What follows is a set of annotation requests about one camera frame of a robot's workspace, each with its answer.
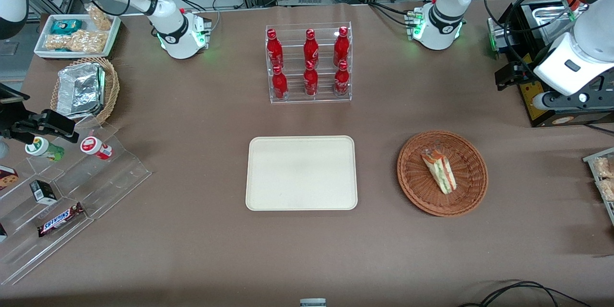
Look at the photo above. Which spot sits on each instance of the green yoghurt drink bottle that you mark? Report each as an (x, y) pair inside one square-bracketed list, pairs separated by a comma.
[(44, 148)]

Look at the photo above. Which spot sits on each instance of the Snickers chocolate bar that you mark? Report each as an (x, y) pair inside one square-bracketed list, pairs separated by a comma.
[(60, 220)]

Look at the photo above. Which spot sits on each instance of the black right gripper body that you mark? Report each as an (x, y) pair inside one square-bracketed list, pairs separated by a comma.
[(13, 122)]

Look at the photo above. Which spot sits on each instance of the red cola bottle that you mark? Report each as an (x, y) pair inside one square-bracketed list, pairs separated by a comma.
[(311, 81), (274, 50), (311, 48), (279, 85), (341, 81), (341, 48)]

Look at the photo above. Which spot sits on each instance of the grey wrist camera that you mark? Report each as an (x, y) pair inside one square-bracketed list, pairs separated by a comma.
[(10, 93), (566, 100)]

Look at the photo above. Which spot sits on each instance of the small black carton box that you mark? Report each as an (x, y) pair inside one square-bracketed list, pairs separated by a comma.
[(43, 192)]

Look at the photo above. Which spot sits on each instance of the dark small packet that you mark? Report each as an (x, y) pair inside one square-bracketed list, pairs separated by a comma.
[(2, 232)]

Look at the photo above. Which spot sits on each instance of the grey object at table edge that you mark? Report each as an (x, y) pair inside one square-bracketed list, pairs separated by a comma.
[(312, 303)]

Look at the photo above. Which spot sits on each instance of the grey tray with snacks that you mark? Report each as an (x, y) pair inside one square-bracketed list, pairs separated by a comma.
[(605, 211)]

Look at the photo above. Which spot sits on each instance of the wrapped triangle sandwich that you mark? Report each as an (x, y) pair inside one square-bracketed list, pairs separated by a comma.
[(440, 172)]

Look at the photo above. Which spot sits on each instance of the clear acrylic stepped display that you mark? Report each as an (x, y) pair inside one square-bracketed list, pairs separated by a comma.
[(120, 168)]

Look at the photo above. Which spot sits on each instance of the silver foil bag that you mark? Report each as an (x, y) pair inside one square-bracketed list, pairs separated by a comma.
[(80, 90)]

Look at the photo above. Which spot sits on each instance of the clear bag of nuts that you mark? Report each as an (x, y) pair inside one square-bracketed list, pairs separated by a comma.
[(57, 42), (88, 41), (100, 17)]

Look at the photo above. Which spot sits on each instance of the stainless steel pan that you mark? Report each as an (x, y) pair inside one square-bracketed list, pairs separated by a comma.
[(551, 29)]

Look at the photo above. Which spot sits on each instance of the beige wrapped snack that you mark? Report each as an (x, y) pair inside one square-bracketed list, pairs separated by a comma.
[(608, 190), (604, 168)]

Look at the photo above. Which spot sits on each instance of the brown cookie box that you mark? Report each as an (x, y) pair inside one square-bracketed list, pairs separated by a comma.
[(7, 177)]

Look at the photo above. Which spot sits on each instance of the black and yellow appliance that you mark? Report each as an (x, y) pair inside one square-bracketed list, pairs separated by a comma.
[(566, 119)]

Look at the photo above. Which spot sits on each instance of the teal snack packet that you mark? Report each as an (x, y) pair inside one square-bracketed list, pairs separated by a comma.
[(66, 27)]

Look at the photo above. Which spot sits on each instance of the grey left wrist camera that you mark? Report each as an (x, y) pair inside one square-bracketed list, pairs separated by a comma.
[(566, 100)]

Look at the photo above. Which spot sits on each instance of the round brown wicker basket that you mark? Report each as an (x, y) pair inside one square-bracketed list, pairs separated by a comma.
[(412, 172)]

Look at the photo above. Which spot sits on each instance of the cream plastic serving tray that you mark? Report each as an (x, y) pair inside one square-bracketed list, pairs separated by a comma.
[(301, 172)]

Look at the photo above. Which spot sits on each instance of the red yoghurt drink bottle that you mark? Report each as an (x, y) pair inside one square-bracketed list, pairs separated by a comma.
[(96, 147)]

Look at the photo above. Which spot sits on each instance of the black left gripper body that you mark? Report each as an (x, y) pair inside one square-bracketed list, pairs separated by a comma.
[(524, 73)]

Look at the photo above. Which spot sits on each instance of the light wicker basket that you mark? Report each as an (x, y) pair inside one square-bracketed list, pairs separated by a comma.
[(111, 86)]

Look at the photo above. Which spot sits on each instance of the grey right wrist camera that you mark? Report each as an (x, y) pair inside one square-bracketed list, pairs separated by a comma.
[(10, 93)]

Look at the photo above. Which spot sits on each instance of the white rectangular snack tray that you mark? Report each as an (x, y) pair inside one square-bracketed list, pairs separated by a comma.
[(111, 33)]

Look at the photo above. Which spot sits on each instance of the clear acrylic bottle rack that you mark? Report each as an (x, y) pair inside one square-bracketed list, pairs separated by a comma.
[(295, 81)]

